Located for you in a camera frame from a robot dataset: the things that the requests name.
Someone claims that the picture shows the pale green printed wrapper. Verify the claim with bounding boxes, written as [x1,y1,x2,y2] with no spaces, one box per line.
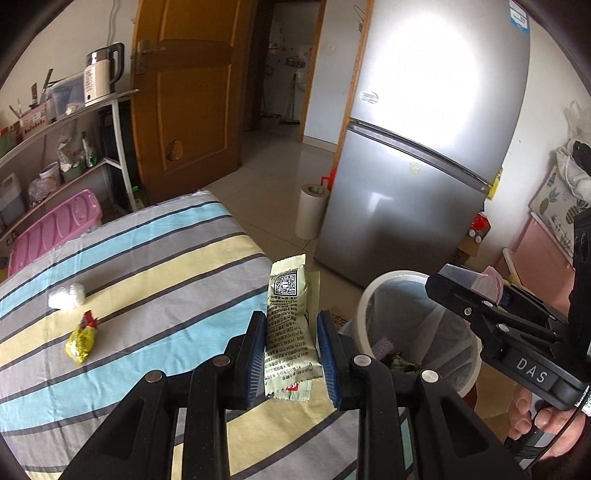
[263,254,322,402]

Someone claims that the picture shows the small yellow snack wrapper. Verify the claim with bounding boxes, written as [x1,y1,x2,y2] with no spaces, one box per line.
[65,310,98,365]

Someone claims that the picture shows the green snack wrapper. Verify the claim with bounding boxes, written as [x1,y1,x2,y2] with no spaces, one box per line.
[390,352,420,373]

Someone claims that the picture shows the clear plastic cup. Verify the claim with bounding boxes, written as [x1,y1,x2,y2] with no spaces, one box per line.
[439,264,504,304]

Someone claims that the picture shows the white round trash bin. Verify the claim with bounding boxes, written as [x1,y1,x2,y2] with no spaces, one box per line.
[341,270,482,397]

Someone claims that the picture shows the metal kitchen shelf rack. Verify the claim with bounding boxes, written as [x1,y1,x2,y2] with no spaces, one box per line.
[1,89,137,250]

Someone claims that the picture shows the right hand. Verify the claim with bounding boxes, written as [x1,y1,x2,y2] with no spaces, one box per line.
[507,385,587,460]

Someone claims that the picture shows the pink storage cabinet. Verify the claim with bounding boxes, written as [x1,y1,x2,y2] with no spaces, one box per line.
[496,214,575,315]

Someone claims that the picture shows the striped tablecloth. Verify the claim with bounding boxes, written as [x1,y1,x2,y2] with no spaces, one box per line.
[0,189,412,480]

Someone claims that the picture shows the cardboard box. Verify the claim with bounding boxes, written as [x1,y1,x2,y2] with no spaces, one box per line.
[453,226,491,266]

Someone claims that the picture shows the red bag on box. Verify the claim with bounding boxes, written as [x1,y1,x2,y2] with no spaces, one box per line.
[468,212,491,239]

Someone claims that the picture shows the white paper roll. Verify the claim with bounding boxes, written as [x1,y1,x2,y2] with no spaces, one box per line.
[294,184,329,240]

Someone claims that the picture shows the pineapple print white cloth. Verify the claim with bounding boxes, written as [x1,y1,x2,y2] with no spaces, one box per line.
[530,140,590,261]

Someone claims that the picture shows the yellow hanging bag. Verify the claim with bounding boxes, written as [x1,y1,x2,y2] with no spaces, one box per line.
[487,168,503,200]

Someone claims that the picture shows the white tissue ball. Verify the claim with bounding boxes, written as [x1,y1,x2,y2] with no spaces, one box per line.
[47,283,86,310]

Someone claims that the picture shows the pink plastic tray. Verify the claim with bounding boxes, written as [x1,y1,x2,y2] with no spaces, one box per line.
[8,189,103,277]

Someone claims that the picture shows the white liquid jug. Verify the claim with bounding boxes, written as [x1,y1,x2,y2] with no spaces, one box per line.
[0,173,26,227]

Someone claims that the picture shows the silver refrigerator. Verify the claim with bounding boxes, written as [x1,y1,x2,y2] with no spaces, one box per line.
[315,0,530,286]

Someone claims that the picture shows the wooden door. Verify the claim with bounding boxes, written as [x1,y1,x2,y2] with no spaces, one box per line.
[131,1,256,203]

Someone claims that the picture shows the clear plastic storage box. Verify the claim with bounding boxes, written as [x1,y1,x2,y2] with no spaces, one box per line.
[50,72,85,120]

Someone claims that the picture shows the pink utensil box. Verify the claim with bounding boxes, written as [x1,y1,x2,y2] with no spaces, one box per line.
[20,102,49,139]

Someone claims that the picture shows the white electric kettle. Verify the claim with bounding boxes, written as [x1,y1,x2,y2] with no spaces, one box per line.
[83,42,124,105]

